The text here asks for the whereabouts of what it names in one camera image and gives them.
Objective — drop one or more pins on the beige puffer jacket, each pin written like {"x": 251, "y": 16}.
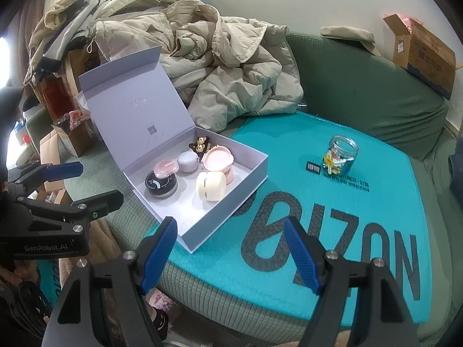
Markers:
{"x": 222, "y": 67}

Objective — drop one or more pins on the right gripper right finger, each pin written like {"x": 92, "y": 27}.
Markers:
{"x": 381, "y": 315}

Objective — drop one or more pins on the dark blue garment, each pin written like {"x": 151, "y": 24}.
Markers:
{"x": 455, "y": 162}

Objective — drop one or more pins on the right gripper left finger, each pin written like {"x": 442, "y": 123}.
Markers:
{"x": 79, "y": 317}

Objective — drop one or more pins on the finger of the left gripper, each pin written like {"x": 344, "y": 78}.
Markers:
{"x": 28, "y": 178}
{"x": 45, "y": 216}

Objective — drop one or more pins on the cream white jar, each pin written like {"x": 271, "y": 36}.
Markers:
{"x": 211, "y": 185}

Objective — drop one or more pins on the beige cushion on sofa back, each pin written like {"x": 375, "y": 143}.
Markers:
{"x": 353, "y": 34}

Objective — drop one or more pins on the pink round compact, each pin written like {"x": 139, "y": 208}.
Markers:
{"x": 165, "y": 168}

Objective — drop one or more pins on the black lid glass jar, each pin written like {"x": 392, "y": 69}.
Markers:
{"x": 161, "y": 188}

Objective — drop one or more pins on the white egg-shaped case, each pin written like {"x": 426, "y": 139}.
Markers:
{"x": 188, "y": 161}

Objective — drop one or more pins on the pink lidded bowl container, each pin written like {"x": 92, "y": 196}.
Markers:
{"x": 219, "y": 158}

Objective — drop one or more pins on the dark brown bear hair claw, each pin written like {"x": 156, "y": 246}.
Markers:
{"x": 201, "y": 146}

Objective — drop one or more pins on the lavender gift box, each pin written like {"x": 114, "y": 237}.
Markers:
{"x": 142, "y": 121}

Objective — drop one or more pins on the grey white striped garment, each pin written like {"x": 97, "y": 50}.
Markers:
{"x": 74, "y": 31}

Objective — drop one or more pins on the glass jar with trinkets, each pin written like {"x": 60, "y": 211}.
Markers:
{"x": 340, "y": 155}

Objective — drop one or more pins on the teal bubble mailer mat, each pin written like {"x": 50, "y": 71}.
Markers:
{"x": 374, "y": 211}

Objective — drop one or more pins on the brown cardboard box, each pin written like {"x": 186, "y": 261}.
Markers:
{"x": 422, "y": 54}

